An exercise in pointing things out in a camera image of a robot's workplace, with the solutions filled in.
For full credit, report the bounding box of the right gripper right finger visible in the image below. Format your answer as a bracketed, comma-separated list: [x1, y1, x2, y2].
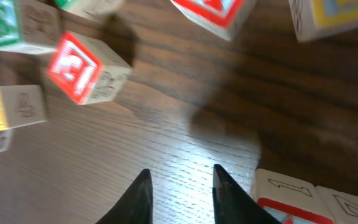
[213, 164, 280, 224]

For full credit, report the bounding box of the red A block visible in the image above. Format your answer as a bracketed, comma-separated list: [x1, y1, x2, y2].
[250, 169, 334, 224]

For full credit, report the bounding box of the red E block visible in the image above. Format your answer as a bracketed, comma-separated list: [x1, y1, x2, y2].
[47, 31, 132, 105]

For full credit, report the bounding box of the yellow K block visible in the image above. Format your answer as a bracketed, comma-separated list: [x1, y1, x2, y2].
[0, 85, 47, 131]

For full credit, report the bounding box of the green R block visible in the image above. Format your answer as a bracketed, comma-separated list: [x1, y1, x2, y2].
[0, 0, 61, 55]

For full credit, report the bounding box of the yellow block centre row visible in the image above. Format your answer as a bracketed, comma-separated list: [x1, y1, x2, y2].
[288, 0, 358, 42]

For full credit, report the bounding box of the red U block centre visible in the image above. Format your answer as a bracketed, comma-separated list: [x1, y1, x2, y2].
[171, 0, 257, 41]

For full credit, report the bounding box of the green N block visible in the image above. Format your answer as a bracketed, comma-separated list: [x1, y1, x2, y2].
[55, 0, 125, 22]

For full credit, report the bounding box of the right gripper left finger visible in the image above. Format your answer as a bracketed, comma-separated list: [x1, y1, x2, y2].
[96, 169, 153, 224]

